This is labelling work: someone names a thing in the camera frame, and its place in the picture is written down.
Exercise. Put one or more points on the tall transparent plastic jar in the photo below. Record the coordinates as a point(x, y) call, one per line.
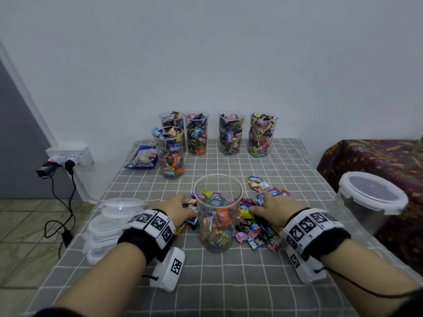
point(197, 134)

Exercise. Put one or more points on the black power plug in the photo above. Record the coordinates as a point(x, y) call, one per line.
point(46, 169)

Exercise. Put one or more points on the pile of colourful candies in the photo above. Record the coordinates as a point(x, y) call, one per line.
point(254, 227)

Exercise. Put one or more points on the dark patterned cloth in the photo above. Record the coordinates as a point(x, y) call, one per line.
point(377, 155)

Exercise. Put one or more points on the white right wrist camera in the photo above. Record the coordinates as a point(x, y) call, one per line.
point(304, 267)

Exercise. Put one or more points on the black marker-tagged wristband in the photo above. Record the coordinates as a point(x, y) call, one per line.
point(147, 234)
point(316, 233)

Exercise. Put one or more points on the blue snack packet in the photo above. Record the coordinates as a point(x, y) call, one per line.
point(142, 157)

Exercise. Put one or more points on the black marker-tagged right wristband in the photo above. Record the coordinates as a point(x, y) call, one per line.
point(316, 233)

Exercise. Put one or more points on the grey door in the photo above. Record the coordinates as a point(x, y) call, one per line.
point(16, 142)

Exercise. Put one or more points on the small transparent plastic jar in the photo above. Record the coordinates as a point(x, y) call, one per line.
point(262, 135)
point(231, 134)
point(173, 119)

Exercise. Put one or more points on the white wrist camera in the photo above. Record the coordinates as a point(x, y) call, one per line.
point(168, 268)
point(304, 267)

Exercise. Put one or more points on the person's right forearm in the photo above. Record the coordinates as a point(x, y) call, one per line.
point(373, 277)

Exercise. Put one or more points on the person's left forearm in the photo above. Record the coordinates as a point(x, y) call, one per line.
point(102, 284)

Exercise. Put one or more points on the white wall socket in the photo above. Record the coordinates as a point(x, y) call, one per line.
point(69, 155)

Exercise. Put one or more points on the person's right hand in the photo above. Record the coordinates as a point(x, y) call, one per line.
point(281, 209)

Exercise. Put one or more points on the black marker-tagged left wristband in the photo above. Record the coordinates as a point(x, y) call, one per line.
point(147, 234)

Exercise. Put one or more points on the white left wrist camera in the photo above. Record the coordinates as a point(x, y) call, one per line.
point(168, 268)

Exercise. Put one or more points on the person's left hand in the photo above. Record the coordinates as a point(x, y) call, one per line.
point(178, 209)

